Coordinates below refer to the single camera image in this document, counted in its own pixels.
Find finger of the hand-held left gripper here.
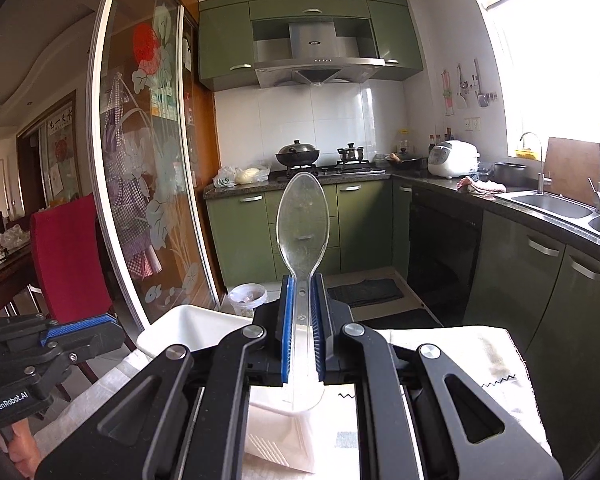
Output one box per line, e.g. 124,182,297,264
40,312,126,367

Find pink dish cloth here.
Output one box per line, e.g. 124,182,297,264
456,176,507,196

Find pale patterned tablecloth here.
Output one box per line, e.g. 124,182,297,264
32,327,553,480

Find flower-etched glass sliding door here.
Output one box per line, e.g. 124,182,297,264
86,0,226,331

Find person's left hand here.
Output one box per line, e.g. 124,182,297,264
2,422,43,468

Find black built-in dishwasher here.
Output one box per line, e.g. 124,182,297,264
409,187,483,326

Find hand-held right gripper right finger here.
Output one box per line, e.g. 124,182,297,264
313,274,564,480

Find green upper kitchen cabinets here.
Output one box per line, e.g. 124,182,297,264
198,0,425,92

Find hanging kitchen tools rack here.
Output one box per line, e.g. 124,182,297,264
455,58,498,110

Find hanging chopstick packet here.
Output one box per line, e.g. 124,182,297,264
440,67,456,117

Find framed calligraphy wall poster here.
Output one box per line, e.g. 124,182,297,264
45,105,78,201

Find clear plastic bag with food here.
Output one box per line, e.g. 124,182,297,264
213,162,272,189

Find wooden cutting board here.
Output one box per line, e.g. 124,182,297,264
545,136,600,192

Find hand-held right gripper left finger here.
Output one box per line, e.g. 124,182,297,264
35,279,297,480

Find bright kitchen window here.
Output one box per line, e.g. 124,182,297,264
460,0,600,161

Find black cooking pot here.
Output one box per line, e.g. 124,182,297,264
492,161,527,186

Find green cabinets under sink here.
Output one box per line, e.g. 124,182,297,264
462,210,600,461

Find white plastic bin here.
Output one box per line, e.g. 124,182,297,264
227,283,267,318

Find black gas stove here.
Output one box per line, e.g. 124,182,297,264
276,160,387,182

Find dark sauce bottles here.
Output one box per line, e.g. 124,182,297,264
427,127,456,153

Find red upholstered wooden chair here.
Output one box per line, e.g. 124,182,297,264
27,194,136,406

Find black lidded wok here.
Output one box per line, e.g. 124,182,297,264
275,140,322,167

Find green cabinets with drawers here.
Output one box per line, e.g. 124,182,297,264
205,180,413,288

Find white rice cooker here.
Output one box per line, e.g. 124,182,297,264
426,140,481,180

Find white plastic utensil holder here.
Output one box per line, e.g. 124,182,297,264
136,304,326,476

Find stainless steel double sink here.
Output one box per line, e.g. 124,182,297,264
510,190,600,243

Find dark wooden dining table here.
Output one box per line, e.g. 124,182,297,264
0,240,36,321

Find black frying pan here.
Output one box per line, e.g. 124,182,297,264
385,152,428,170

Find steel range hood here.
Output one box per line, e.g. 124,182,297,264
252,20,387,90

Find dark floor mat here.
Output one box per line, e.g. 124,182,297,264
326,277,403,307

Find small chrome faucet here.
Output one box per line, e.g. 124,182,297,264
519,132,552,195

